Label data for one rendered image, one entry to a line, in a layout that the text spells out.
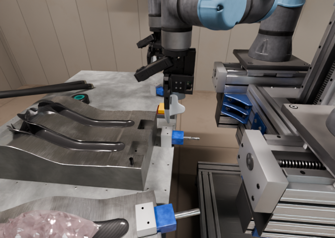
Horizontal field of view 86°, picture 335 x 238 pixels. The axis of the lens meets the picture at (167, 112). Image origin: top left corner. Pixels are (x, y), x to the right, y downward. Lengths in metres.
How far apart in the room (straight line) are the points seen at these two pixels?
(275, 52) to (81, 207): 0.75
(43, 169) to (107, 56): 2.46
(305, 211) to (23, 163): 0.64
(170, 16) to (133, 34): 2.29
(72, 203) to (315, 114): 0.53
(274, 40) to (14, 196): 0.92
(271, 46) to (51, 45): 2.97
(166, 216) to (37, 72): 3.39
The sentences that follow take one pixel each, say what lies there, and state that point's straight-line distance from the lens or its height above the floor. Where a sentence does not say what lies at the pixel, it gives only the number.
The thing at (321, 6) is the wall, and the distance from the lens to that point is 3.06.
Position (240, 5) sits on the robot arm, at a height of 1.23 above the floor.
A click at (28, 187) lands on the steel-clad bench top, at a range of 0.66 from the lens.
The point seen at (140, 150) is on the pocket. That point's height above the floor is 0.86.
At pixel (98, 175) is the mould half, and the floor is 0.85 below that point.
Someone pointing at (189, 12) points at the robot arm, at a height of 1.21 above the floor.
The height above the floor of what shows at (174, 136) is 0.84.
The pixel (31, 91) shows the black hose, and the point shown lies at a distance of 1.00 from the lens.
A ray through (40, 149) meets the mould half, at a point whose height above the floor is 0.91.
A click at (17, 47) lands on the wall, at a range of 3.64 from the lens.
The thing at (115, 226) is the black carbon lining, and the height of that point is 0.85.
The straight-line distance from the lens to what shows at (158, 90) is 0.93.
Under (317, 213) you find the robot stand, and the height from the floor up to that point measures 0.92.
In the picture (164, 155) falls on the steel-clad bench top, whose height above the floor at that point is 0.80.
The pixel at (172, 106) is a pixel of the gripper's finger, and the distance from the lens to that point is 0.51.
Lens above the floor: 1.24
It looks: 33 degrees down
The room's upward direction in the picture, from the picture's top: straight up
